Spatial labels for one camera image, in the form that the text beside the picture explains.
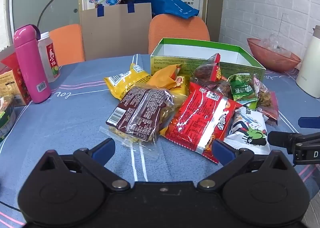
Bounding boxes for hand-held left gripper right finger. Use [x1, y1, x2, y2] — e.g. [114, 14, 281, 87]
[197, 139, 297, 191]

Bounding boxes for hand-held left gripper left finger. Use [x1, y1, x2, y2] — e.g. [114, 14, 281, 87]
[32, 138, 131, 191]

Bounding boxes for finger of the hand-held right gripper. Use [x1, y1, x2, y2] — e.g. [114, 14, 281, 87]
[267, 131, 300, 147]
[298, 117, 320, 129]

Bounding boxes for white snack packet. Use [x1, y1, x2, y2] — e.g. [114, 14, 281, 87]
[223, 107, 271, 155]

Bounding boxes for red snack packet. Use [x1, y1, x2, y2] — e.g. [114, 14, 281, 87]
[165, 82, 243, 164]

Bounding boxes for clear packet of nuts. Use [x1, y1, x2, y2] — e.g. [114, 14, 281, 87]
[252, 75, 279, 125]

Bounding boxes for brown snack packet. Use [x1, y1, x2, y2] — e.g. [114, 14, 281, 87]
[99, 87, 175, 161]

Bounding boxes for small green snack packet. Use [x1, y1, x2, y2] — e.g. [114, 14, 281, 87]
[229, 73, 259, 110]

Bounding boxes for yellow snack packet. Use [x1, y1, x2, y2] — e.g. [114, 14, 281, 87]
[104, 62, 152, 100]

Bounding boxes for clear packet with orange label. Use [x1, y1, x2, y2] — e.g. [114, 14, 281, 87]
[190, 53, 232, 93]

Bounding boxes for orange snack packet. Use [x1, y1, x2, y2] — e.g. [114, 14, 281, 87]
[147, 64, 189, 93]

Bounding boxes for green cardboard box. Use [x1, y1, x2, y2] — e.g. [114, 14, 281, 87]
[150, 38, 266, 86]

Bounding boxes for blue printed tablecloth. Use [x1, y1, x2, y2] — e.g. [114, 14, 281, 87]
[0, 54, 320, 228]

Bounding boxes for white jug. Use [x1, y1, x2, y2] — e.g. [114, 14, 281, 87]
[296, 25, 320, 98]

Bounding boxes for pink plastic bowl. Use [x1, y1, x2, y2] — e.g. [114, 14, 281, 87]
[247, 37, 302, 73]

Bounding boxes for clear plastic wrappers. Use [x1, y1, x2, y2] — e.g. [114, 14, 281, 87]
[260, 33, 293, 56]

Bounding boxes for green labelled container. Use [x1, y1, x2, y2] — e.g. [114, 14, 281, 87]
[0, 94, 17, 143]

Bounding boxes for red carton box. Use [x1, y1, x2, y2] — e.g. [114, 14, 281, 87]
[0, 53, 32, 107]

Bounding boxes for pink thermos bottle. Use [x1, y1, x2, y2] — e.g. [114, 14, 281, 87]
[13, 25, 52, 104]

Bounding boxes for orange chair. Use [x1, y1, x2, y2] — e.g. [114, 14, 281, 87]
[148, 15, 211, 55]
[49, 24, 85, 65]

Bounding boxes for brown cardboard box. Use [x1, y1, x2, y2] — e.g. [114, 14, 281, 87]
[79, 2, 153, 61]

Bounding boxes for blue plastic bag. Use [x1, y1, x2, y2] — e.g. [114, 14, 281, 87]
[134, 0, 200, 20]

